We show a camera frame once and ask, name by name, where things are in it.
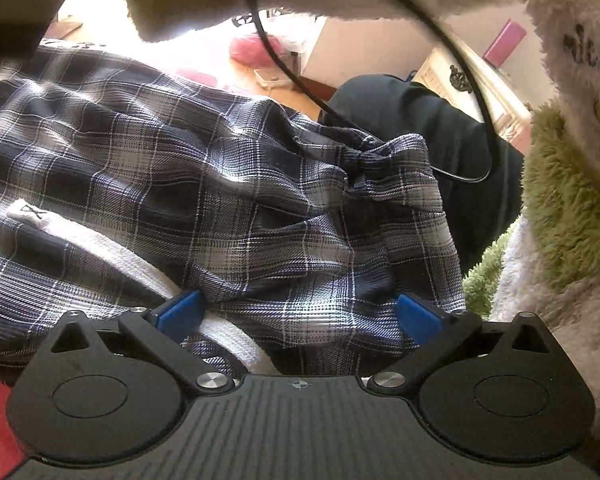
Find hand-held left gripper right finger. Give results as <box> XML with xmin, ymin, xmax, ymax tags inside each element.
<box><xmin>366</xmin><ymin>292</ymin><xmax>552</xmax><ymax>397</ymax></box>

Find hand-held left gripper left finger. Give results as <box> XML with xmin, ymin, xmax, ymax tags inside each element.
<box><xmin>49</xmin><ymin>289</ymin><xmax>237</xmax><ymax>397</ymax></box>

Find dark plaid pants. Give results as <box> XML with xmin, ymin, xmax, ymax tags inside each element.
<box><xmin>0</xmin><ymin>37</ymin><xmax>470</xmax><ymax>380</ymax></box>

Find green and white fleece robe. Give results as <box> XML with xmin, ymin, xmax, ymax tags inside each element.
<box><xmin>109</xmin><ymin>0</ymin><xmax>600</xmax><ymax>463</ymax></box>

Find person's black trouser leg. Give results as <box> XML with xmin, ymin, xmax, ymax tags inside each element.
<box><xmin>324</xmin><ymin>74</ymin><xmax>527</xmax><ymax>277</ymax></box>

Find white ornate cabinet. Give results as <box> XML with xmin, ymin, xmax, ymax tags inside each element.
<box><xmin>419</xmin><ymin>46</ymin><xmax>537</xmax><ymax>142</ymax></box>

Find pink bag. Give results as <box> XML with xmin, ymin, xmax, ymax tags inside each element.
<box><xmin>228</xmin><ymin>31</ymin><xmax>287</xmax><ymax>67</ymax></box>

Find pink box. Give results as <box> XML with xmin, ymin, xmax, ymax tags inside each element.
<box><xmin>481</xmin><ymin>19</ymin><xmax>527</xmax><ymax>67</ymax></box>

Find black cable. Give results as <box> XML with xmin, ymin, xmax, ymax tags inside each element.
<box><xmin>241</xmin><ymin>0</ymin><xmax>497</xmax><ymax>184</ymax></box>

